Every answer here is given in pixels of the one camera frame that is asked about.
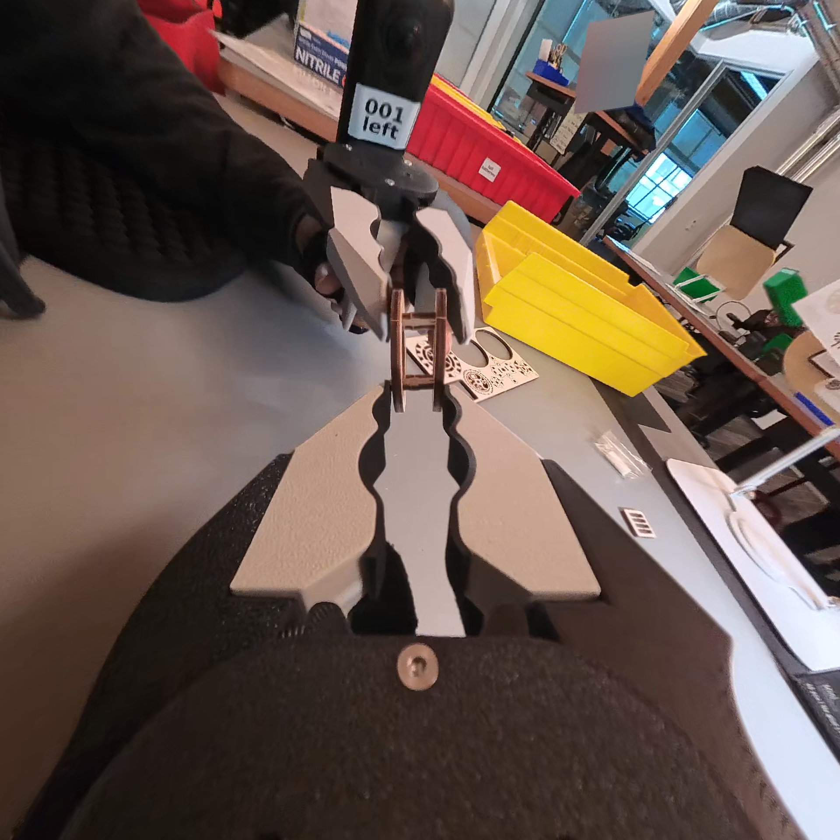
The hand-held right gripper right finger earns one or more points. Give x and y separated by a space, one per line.
525 525

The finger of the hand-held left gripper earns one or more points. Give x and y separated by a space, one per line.
351 249
459 262

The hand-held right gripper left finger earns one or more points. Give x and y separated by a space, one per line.
308 525

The wooden spool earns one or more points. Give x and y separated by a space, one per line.
396 341

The wooden standing desk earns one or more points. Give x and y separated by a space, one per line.
590 118

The person's left hand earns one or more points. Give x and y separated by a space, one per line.
327 279

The red plastic tote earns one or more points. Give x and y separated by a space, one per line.
459 144

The small slotted wooden piece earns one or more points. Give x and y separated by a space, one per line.
638 523

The clear plastic bag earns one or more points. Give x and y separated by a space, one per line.
620 453

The laser-cut wooden sheet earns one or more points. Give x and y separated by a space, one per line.
525 375

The blue glove box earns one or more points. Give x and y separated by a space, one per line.
315 52

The yellow plastic bin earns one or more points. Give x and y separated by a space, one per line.
590 328

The white paper sheet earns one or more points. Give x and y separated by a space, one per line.
564 134

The white cardboard box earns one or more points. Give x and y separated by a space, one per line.
328 10

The white flat device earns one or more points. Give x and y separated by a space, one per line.
695 485

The blue storage bin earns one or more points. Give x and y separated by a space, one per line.
551 71

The red plastic basket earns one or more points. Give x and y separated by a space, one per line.
184 39

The grey metal pole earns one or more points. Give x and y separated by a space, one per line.
787 459

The wooden side table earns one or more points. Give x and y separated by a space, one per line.
774 387

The green plastic object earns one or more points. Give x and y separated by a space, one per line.
784 289

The person's black hoodie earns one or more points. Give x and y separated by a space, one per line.
19 295

